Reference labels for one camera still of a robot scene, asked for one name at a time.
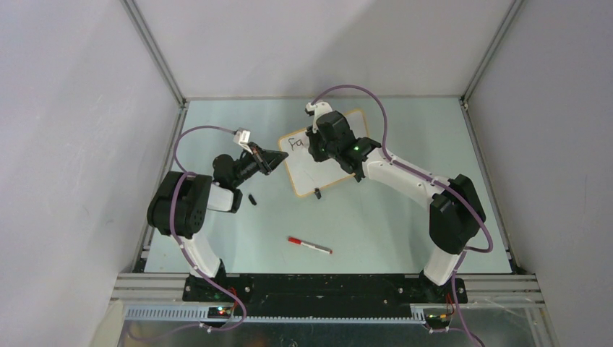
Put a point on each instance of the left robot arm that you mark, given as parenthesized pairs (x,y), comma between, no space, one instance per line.
(182,200)

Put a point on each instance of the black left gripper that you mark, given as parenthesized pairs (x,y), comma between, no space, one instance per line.
(266,160)

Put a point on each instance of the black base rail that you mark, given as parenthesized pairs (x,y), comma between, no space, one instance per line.
(335,296)

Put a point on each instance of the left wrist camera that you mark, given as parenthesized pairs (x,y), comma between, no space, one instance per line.
(241,138)

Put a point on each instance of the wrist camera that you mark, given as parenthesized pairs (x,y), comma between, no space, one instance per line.
(317,109)
(241,138)

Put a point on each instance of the white whiteboard yellow frame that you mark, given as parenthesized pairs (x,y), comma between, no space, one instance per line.
(305,174)

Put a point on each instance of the red whiteboard marker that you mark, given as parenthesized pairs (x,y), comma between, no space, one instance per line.
(310,245)

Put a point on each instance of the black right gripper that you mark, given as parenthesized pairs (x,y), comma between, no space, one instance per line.
(319,156)

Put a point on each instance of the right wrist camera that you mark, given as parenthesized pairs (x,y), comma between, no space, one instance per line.
(317,109)

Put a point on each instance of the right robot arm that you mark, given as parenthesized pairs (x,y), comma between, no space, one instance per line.
(455,210)

